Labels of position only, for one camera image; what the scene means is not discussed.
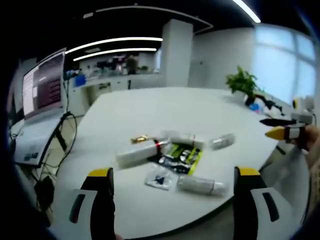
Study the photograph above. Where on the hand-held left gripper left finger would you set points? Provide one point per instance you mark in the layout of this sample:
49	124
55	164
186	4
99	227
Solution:
96	200

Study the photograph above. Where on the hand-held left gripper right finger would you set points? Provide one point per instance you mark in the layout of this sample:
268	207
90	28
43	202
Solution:
252	200

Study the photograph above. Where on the small silver skincare bottle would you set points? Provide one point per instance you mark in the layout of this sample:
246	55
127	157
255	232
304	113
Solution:
222	141

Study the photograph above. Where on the long white skincare box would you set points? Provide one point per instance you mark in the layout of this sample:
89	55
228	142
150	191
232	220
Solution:
137	154

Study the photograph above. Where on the gold skincare jar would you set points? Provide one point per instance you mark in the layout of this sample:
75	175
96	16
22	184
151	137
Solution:
139	139

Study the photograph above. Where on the white skincare tube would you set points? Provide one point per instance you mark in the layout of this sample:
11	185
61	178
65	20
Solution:
183	137

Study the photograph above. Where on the person's right hand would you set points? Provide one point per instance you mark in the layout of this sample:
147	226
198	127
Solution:
311	137

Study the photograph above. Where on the black desk tool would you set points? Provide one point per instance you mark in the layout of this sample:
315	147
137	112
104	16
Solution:
268	102

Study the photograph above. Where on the blue packet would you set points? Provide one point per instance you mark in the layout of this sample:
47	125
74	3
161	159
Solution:
255	108

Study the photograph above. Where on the yellow and white device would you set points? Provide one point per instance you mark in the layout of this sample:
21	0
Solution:
303	103

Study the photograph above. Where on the black power adapter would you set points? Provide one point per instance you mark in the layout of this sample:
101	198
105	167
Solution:
45	192

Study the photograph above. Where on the green potted plant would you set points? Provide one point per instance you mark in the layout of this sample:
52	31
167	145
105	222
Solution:
241	83

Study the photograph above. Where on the window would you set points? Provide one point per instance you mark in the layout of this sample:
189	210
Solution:
282	62

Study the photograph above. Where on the clear plastic sachet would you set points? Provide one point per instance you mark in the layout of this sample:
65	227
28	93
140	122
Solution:
160	178

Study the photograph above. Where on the green and black packet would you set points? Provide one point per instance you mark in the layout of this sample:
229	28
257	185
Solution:
181	157

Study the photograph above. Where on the long ceiling light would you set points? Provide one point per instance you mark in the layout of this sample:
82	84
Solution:
247	10
112	43
113	53

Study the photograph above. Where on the white counter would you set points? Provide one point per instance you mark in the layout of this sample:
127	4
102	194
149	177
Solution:
112	83

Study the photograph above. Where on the open laptop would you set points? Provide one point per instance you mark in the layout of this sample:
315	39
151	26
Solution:
42	95

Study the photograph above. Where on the blue box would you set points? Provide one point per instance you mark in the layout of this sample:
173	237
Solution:
80	81

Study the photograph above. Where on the white pillar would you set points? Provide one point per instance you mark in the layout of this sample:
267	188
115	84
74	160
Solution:
176	53

